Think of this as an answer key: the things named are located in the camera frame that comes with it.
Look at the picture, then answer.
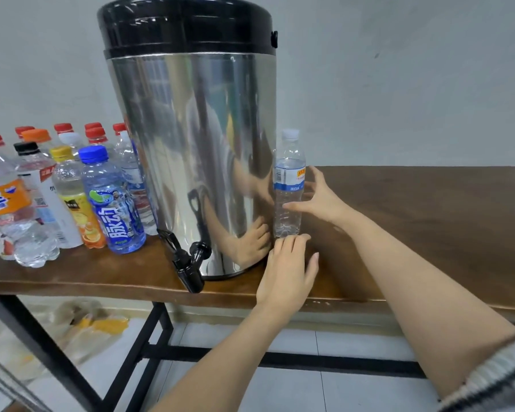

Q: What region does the person's right hand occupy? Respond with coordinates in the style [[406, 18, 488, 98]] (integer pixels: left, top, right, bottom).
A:
[[283, 166, 355, 228]]

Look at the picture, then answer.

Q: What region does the person's left hand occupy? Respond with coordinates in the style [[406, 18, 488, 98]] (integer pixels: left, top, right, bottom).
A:
[[256, 234, 320, 321]]

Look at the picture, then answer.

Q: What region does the slim blue label plastic bottle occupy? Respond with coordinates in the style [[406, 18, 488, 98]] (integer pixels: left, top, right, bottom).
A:
[[272, 128, 307, 239]]

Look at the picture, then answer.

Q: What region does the stainless steel water dispenser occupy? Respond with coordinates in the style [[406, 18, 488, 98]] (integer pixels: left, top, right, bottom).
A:
[[97, 0, 279, 294]]

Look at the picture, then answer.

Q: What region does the white cap blue label bottle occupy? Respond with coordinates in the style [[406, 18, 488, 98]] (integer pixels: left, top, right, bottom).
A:
[[112, 131, 158, 237]]

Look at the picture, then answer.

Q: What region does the blue cap plastic bottle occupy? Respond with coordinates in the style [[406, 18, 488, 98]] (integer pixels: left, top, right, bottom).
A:
[[78, 145, 148, 255]]

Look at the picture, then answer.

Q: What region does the yellow label plastic bottle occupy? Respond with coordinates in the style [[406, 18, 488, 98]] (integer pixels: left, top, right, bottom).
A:
[[50, 146, 108, 249]]

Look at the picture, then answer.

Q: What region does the orange label black cap bottle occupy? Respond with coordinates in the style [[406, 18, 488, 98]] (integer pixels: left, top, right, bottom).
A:
[[0, 148, 61, 268]]

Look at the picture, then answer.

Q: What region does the orange cap clear plastic bottle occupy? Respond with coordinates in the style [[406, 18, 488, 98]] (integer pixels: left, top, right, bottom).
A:
[[21, 128, 53, 146]]

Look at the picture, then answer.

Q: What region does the wooden metal shelf rack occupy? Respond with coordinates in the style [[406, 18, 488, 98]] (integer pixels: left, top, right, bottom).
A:
[[0, 347, 53, 412]]

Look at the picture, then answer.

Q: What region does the person's right forearm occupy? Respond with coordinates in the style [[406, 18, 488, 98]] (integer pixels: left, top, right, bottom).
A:
[[336, 208, 515, 395]]

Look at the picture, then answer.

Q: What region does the person's left forearm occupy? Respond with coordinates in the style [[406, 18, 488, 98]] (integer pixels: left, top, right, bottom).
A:
[[150, 304, 306, 412]]

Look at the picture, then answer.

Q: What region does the person's striped knit sleeve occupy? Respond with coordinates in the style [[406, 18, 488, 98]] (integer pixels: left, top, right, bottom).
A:
[[438, 332, 515, 412]]

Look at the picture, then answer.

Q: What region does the yellow debris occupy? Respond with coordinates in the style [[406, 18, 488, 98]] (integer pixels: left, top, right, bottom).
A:
[[77, 315, 132, 338]]

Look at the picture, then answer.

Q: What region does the black metal table frame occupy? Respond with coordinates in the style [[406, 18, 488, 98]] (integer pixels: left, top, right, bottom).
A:
[[0, 294, 430, 412]]

